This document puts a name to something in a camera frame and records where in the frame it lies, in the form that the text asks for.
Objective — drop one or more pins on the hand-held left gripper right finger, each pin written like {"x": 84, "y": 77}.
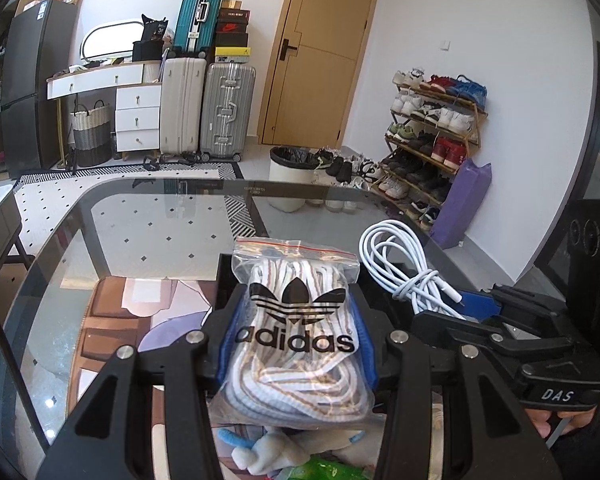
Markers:
{"x": 367, "y": 355}

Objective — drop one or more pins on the brown shoe box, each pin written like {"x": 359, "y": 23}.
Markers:
{"x": 232, "y": 4}

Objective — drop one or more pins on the red black shoe box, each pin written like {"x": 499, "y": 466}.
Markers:
{"x": 233, "y": 27}

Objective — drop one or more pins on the grey side table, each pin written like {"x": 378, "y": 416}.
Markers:
{"x": 0, "y": 225}

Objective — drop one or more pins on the black bag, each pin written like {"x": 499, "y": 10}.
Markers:
{"x": 150, "y": 37}

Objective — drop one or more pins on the person's right hand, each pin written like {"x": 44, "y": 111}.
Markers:
{"x": 542, "y": 420}

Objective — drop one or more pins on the green printed packet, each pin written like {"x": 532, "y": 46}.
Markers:
{"x": 330, "y": 472}

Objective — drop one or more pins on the wooden shoe rack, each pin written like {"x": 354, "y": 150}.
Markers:
{"x": 472, "y": 110}

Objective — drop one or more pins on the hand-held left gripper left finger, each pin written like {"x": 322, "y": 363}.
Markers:
{"x": 226, "y": 360}

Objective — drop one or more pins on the white suitcase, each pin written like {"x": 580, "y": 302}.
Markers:
{"x": 182, "y": 105}

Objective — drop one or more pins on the yellow black shoe box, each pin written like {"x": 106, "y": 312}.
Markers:
{"x": 233, "y": 55}

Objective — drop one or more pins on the purple bag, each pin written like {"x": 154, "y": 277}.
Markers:
{"x": 460, "y": 205}

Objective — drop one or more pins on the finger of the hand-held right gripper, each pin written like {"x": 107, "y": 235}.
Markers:
{"x": 480, "y": 305}
{"x": 440, "y": 324}

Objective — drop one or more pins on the clear bag of shoelaces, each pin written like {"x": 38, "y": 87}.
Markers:
{"x": 290, "y": 375}

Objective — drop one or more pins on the shoe rack with shoes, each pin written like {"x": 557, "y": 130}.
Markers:
{"x": 447, "y": 152}

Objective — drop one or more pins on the woven laundry basket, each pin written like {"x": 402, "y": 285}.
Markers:
{"x": 91, "y": 135}

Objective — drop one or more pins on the black white patterned rug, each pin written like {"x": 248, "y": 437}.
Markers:
{"x": 45, "y": 200}

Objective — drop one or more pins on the printed cartoon mat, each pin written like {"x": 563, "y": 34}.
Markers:
{"x": 110, "y": 310}

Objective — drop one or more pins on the teal suitcase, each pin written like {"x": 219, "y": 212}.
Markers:
{"x": 197, "y": 15}

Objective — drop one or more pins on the white trash bin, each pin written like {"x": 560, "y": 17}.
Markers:
{"x": 287, "y": 190}

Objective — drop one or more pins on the tan wooden door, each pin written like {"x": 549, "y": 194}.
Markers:
{"x": 320, "y": 85}

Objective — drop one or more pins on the silver suitcase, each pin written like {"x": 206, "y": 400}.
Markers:
{"x": 227, "y": 110}

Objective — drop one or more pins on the cluster of loose sneakers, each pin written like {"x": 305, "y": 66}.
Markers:
{"x": 342, "y": 167}

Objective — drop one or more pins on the white light switch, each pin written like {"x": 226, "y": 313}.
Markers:
{"x": 444, "y": 45}

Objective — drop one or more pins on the white plush toy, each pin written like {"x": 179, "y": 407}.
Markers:
{"x": 265, "y": 452}

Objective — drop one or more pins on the oval mirror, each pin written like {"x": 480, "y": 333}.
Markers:
{"x": 110, "y": 40}

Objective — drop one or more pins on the white ribbed container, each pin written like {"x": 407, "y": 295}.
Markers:
{"x": 151, "y": 71}

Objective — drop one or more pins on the black refrigerator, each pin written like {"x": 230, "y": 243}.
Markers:
{"x": 35, "y": 85}

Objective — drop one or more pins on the white dresser with drawers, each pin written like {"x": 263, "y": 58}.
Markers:
{"x": 137, "y": 120}

